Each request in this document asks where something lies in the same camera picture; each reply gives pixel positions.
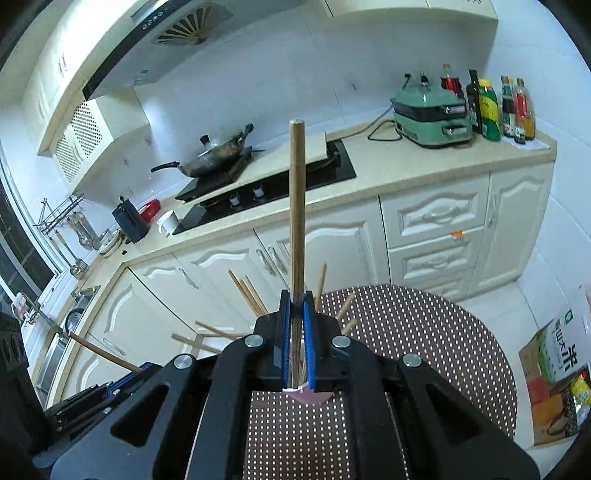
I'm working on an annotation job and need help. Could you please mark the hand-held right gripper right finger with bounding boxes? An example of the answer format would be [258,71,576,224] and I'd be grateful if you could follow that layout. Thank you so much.
[302,288,540,480]

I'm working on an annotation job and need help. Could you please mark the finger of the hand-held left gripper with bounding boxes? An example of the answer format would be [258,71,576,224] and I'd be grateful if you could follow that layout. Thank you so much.
[55,368,160,435]
[46,362,157,411]

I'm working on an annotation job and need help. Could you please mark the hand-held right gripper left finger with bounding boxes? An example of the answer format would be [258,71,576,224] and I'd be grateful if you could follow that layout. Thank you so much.
[32,288,294,480]

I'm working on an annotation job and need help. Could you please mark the single wooden chopstick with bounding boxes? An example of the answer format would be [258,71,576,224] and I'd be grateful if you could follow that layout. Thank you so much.
[68,333,145,374]
[289,119,306,387]

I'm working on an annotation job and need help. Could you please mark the pink cup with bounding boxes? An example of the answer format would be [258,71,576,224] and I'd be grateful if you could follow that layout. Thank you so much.
[283,387,334,407]

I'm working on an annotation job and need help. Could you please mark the bunch of wooden chopsticks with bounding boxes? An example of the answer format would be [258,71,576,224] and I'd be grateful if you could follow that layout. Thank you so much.
[172,262,358,384]

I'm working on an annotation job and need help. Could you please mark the steel faucet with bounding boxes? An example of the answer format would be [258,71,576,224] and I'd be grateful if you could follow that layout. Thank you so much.
[25,302,70,340]

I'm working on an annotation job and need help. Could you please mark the steel sink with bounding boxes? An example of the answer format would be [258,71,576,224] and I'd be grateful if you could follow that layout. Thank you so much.
[34,285,101,402]

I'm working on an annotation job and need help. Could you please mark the cream base cabinet run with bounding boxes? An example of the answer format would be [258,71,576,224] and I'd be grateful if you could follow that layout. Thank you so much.
[46,124,557,416]

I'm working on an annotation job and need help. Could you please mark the brown polka dot tablecloth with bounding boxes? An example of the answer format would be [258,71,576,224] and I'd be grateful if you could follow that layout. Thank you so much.
[242,284,517,480]

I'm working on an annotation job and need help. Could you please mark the metal ladle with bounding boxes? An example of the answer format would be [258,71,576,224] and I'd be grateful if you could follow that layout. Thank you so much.
[55,231,88,278]

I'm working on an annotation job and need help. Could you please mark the window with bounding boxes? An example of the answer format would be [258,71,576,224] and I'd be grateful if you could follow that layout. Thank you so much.
[0,143,56,296]

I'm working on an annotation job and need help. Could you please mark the stacked bowls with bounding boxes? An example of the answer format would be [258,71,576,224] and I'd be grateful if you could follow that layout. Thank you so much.
[98,228,123,257]

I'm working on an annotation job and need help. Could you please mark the cream cabinet drawer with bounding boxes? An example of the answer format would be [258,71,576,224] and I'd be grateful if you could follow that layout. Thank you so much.
[401,233,485,278]
[398,188,490,241]
[404,270,476,301]

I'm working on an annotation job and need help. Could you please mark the metal skimmer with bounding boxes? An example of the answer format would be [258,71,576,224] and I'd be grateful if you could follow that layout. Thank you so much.
[69,215,100,250]

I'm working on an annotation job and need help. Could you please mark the black kettle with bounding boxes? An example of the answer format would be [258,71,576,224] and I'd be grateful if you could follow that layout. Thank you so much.
[112,196,151,244]

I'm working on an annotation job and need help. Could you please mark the white mug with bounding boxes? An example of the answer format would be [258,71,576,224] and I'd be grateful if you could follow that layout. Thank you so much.
[157,210,180,236]

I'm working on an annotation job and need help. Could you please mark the black glass gas stove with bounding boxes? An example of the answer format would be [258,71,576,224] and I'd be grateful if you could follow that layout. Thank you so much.
[172,138,357,236]

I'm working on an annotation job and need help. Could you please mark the black induction cooker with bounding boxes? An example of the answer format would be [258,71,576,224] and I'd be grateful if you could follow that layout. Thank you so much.
[174,147,266,202]

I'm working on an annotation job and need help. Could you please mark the metal wok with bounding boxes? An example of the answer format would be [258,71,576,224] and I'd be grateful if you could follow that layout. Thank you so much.
[150,123,254,178]

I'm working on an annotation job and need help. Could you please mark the glass wok lid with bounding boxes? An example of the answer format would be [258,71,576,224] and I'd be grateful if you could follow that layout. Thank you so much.
[198,134,245,158]

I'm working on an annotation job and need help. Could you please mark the cardboard box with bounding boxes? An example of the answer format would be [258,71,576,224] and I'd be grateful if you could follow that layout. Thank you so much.
[519,318,591,446]

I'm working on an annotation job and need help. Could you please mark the green electric cooker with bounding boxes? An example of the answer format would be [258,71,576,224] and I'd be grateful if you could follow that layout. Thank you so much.
[390,83,474,149]

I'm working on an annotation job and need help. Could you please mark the yellow green packet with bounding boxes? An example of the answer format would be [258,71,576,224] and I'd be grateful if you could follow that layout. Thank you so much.
[570,374,591,407]

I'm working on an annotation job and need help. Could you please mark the dark olive bottle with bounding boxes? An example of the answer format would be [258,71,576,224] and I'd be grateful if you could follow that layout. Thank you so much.
[466,69,483,134]

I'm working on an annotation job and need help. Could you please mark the green yellow bottle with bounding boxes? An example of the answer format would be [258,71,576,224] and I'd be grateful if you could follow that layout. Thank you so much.
[478,79,502,141]

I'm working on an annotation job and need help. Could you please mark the dark soda bottle red label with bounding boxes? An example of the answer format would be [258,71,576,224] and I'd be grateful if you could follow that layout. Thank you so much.
[441,65,465,100]

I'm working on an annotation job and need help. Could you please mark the white tray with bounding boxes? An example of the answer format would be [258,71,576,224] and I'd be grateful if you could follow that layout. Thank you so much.
[505,135,552,151]

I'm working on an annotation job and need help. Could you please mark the dark sauce bottle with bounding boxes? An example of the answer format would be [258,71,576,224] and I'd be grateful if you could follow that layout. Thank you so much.
[501,76,517,138]

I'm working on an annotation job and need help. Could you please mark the black steel range hood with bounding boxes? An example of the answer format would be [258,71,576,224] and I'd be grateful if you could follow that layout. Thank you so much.
[82,0,305,101]

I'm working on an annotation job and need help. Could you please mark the metal wall utensil rack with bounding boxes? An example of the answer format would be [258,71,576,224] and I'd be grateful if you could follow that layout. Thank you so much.
[33,194,88,236]

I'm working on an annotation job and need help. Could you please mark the black power cord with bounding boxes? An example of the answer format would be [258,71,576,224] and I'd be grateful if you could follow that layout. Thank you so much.
[367,73,419,143]

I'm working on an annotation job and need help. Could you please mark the cream wall cabinet row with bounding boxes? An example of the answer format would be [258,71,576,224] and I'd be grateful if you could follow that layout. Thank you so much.
[21,0,153,155]

